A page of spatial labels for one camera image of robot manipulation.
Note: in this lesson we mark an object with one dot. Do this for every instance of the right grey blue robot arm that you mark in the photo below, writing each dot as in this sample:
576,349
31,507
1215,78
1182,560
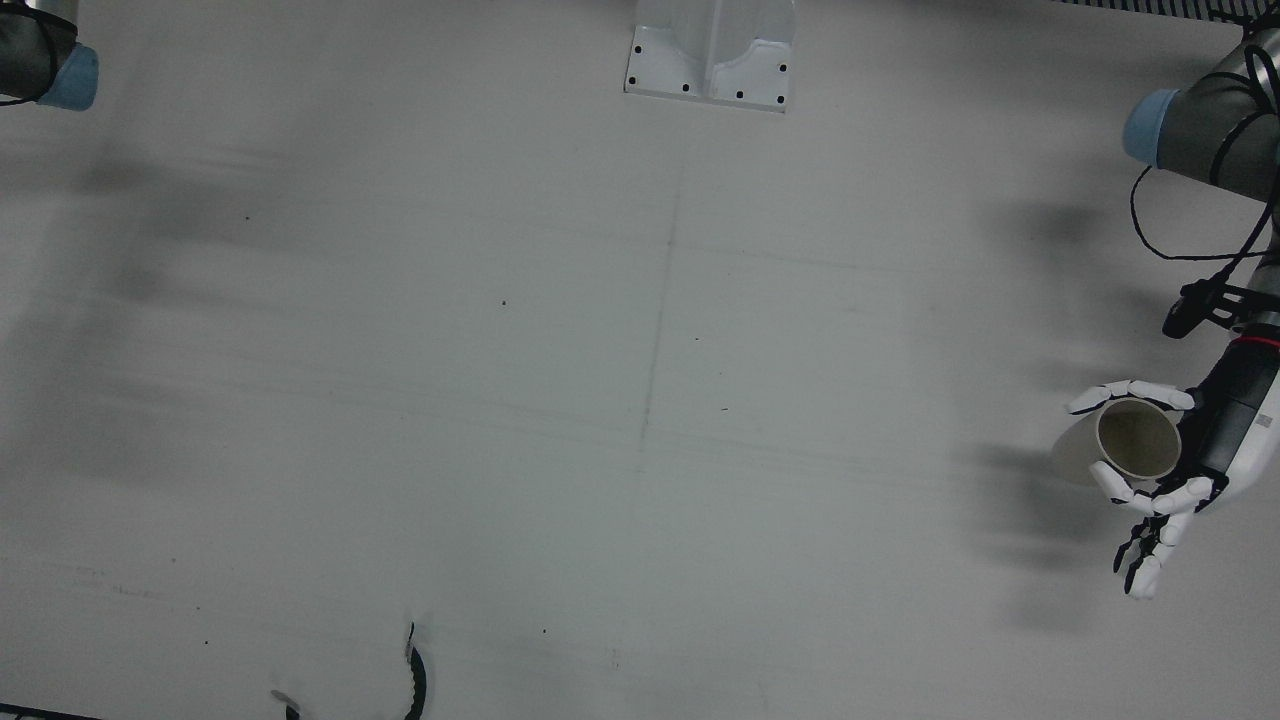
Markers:
40,50

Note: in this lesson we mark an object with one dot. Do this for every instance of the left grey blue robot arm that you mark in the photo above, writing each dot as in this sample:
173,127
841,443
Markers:
1210,130

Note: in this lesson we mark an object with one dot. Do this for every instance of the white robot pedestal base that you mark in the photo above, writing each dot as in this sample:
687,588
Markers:
710,60

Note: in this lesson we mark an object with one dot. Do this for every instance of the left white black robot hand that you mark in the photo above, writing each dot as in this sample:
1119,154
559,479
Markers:
1240,430

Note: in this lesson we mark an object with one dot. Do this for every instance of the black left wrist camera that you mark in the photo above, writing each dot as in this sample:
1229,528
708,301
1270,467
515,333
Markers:
1180,315

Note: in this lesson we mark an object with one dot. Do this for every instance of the plain beige paper cup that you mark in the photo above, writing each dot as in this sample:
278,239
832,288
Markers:
1140,440

